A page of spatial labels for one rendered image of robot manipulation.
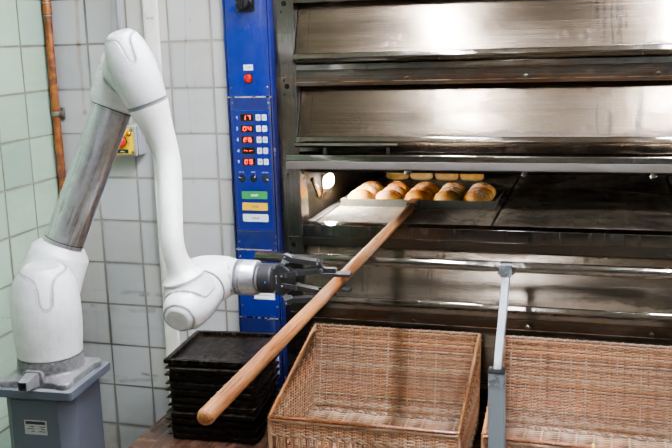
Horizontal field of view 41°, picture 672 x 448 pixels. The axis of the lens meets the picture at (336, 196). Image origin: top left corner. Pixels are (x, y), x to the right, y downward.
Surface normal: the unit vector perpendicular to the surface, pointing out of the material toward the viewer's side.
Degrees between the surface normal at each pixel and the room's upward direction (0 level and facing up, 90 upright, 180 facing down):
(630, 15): 70
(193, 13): 90
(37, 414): 90
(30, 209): 90
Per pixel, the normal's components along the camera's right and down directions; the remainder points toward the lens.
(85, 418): 0.98, 0.00
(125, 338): -0.29, 0.18
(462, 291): -0.28, -0.17
